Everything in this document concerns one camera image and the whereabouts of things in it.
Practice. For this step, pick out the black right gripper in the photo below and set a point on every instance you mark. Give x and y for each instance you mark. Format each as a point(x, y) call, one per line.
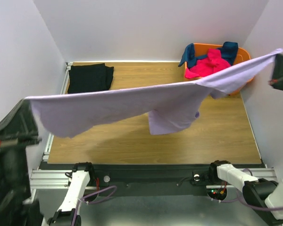
point(280, 80)

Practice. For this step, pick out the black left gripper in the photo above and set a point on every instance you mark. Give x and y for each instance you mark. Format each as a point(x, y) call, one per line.
point(17, 126)

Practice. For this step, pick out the lavender t shirt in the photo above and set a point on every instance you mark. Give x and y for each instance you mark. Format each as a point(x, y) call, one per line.
point(170, 107)

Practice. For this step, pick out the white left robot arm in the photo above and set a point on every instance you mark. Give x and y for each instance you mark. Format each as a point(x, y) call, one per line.
point(18, 208)

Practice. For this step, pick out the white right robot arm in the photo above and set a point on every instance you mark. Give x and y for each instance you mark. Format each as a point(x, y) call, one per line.
point(265, 197)

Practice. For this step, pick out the dark blue t shirt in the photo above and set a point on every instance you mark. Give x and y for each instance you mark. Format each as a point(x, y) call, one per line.
point(228, 52)

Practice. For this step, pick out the pink t shirt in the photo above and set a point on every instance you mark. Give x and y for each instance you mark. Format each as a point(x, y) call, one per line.
point(213, 63)

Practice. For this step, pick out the orange plastic laundry basket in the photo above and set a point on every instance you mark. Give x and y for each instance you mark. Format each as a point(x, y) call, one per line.
point(232, 75)

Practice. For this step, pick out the folded black t shirt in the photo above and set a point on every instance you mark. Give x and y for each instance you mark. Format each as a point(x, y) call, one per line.
point(90, 78)

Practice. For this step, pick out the aluminium frame rail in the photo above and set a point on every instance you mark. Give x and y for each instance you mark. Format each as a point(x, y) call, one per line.
point(56, 179)

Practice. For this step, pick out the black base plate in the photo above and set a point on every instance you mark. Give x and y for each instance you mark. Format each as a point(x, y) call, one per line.
point(145, 180)

